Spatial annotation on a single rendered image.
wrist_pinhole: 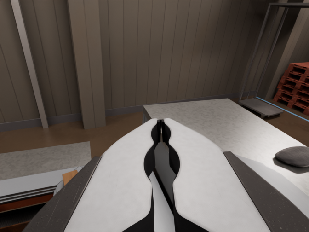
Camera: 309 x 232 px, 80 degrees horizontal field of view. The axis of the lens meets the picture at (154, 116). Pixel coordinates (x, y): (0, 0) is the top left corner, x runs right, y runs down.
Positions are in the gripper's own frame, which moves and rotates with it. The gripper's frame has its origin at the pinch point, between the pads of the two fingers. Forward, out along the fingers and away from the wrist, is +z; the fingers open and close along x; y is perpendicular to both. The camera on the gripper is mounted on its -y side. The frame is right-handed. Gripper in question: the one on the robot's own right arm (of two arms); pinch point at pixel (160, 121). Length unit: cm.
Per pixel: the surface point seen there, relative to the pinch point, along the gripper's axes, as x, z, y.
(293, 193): 39, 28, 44
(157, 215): -3, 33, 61
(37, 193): -53, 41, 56
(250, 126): 45, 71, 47
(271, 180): 35, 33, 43
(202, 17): 70, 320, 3
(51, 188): -48, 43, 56
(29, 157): -76, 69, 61
